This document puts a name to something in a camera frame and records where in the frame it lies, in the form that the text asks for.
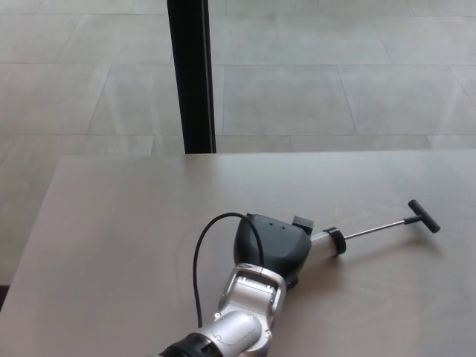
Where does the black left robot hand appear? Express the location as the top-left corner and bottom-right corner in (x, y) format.
(232, 212), (316, 292)

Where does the white air pump black handle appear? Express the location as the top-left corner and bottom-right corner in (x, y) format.
(308, 199), (441, 260)

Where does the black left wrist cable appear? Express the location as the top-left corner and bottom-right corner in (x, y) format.
(191, 211), (266, 329)

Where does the black vertical frame post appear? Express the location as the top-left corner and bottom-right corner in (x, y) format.
(166, 0), (218, 154)

